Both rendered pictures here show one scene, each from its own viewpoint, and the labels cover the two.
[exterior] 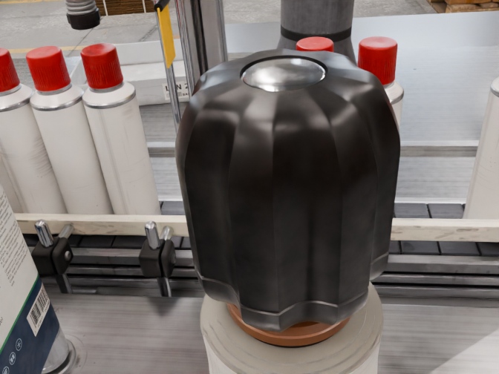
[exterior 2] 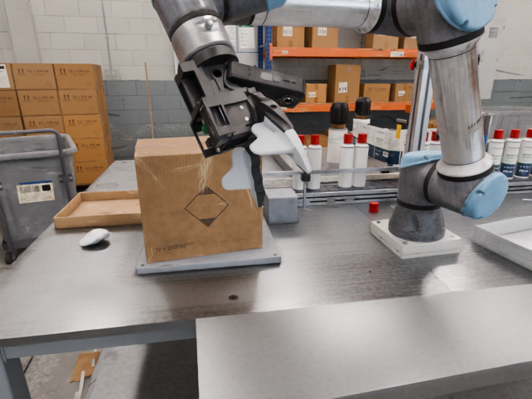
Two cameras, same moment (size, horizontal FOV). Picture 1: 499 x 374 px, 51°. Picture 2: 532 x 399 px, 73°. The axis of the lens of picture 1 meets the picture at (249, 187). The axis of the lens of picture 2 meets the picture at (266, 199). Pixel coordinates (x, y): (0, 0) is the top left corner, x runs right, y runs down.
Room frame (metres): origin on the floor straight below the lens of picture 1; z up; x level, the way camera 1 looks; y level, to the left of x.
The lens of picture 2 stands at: (1.61, -0.83, 1.29)
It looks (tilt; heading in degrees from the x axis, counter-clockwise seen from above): 19 degrees down; 162
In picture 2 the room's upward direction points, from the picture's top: straight up
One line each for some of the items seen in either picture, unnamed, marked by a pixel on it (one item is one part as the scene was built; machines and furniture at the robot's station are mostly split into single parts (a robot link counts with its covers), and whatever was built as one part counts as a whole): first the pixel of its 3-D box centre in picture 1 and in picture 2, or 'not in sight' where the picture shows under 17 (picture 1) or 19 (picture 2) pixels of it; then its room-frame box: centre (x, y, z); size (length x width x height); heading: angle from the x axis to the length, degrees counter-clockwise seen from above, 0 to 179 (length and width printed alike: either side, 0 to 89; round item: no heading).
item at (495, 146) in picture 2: not in sight; (494, 155); (0.53, 0.50, 0.98); 0.05 x 0.05 x 0.20
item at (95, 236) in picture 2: not in sight; (94, 237); (0.55, -1.00, 0.85); 0.08 x 0.07 x 0.04; 98
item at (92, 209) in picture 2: not in sight; (113, 207); (0.30, -0.97, 0.85); 0.30 x 0.26 x 0.04; 81
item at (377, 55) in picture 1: (370, 144); (346, 161); (0.43, -0.12, 0.98); 0.05 x 0.05 x 0.20
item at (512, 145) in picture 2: not in sight; (510, 154); (0.54, 0.57, 0.98); 0.05 x 0.05 x 0.20
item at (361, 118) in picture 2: not in sight; (361, 124); (-0.11, 0.28, 1.04); 0.09 x 0.09 x 0.29
